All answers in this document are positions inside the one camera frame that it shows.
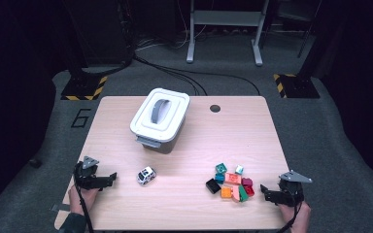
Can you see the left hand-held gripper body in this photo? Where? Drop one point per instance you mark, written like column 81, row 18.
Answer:
column 87, row 181

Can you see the light pink toy block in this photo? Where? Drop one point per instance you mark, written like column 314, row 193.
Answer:
column 235, row 193

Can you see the black striped stand base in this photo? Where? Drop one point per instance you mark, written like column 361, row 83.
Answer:
column 299, row 86
column 82, row 87

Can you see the black toy block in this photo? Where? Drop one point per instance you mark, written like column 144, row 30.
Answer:
column 213, row 186

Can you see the grey tape strip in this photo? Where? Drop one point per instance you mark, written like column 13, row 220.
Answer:
column 60, row 207

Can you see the white metal stand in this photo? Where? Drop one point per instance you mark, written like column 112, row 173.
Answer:
column 226, row 17

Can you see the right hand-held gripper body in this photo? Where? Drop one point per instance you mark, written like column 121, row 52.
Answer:
column 290, row 191

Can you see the white toy car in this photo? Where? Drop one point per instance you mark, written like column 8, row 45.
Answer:
column 146, row 175

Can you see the blue toy block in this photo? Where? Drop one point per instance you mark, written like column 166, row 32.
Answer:
column 219, row 178

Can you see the person's left hand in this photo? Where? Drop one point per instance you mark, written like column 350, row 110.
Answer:
column 85, row 199

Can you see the salmon toy block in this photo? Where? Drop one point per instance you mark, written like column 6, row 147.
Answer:
column 233, row 178

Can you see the magenta toy block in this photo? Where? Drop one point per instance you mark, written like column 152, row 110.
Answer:
column 247, row 182

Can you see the red toy block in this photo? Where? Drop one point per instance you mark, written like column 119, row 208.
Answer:
column 250, row 191

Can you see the green toy block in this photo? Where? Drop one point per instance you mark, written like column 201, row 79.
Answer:
column 243, row 194

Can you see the clear brown storage box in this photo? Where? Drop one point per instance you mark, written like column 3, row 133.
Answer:
column 162, row 146

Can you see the dark curtain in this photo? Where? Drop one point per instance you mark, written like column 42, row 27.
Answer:
column 13, row 97
column 359, row 81

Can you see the grey table grommet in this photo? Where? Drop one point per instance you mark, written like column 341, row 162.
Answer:
column 215, row 108

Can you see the person's right hand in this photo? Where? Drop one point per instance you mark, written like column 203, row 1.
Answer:
column 296, row 215

